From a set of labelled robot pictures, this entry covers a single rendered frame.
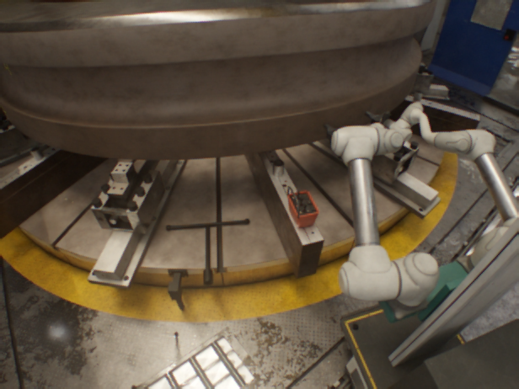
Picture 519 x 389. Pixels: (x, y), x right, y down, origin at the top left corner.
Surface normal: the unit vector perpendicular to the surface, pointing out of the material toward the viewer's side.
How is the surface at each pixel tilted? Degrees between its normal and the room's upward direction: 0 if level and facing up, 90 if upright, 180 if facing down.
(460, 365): 0
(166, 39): 90
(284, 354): 0
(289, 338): 0
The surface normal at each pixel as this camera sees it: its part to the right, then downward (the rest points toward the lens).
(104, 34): -0.07, 0.69
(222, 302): 0.00, -0.72
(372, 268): -0.05, -0.36
